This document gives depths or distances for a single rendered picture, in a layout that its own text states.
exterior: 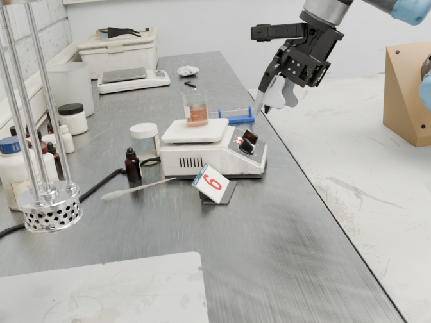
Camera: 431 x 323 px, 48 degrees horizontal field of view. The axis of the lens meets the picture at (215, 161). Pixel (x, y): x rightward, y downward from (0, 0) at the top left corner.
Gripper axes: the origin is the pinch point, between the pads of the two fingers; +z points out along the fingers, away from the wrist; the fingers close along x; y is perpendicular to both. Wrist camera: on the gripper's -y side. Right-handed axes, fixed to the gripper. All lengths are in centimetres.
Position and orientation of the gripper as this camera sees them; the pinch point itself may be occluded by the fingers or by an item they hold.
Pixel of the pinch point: (260, 106)
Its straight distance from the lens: 97.4
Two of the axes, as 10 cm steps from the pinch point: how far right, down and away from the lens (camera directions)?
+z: -4.1, 8.0, 4.3
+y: 7.2, 5.7, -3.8
